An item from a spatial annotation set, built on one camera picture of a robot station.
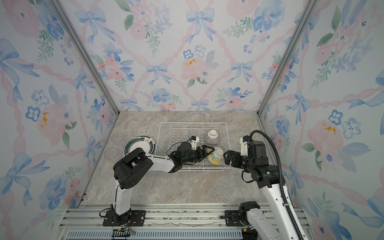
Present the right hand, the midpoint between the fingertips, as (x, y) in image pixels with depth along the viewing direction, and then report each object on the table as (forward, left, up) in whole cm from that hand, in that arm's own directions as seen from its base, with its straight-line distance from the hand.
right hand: (232, 155), depth 74 cm
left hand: (+7, +8, -8) cm, 13 cm away
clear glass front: (+23, +73, -18) cm, 79 cm away
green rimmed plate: (+17, +51, -17) cm, 56 cm away
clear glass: (+13, +75, -22) cm, 80 cm away
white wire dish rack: (+29, +37, -21) cm, 52 cm away
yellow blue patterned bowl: (+5, +6, -11) cm, 14 cm away
